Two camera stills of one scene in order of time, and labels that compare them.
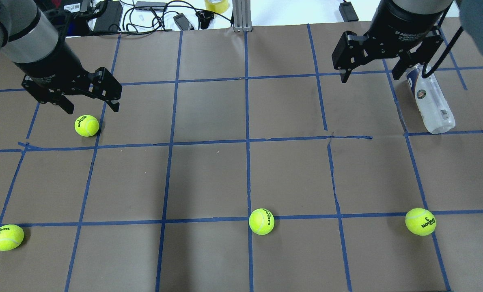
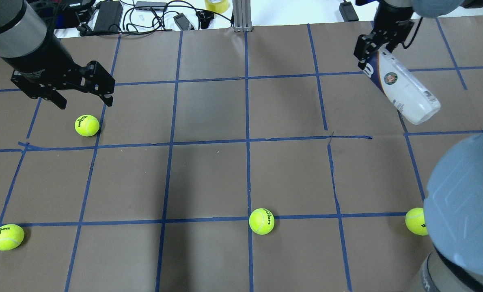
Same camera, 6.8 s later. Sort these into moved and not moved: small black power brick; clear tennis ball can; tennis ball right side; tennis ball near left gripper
Moved: clear tennis ball can
Not moved: tennis ball right side; tennis ball near left gripper; small black power brick
